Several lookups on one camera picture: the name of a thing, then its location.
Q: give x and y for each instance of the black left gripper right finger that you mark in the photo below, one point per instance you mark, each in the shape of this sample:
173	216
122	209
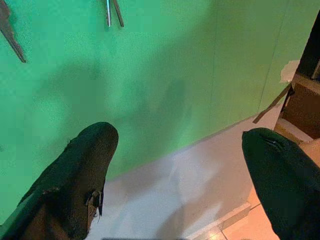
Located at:
285	180

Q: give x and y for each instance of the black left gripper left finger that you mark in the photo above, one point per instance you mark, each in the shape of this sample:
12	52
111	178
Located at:
75	180

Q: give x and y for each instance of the brown cardboard shelf unit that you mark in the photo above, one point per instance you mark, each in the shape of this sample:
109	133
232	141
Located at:
305	110

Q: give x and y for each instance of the dark metal key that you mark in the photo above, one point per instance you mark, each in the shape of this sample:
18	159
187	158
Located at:
10	32

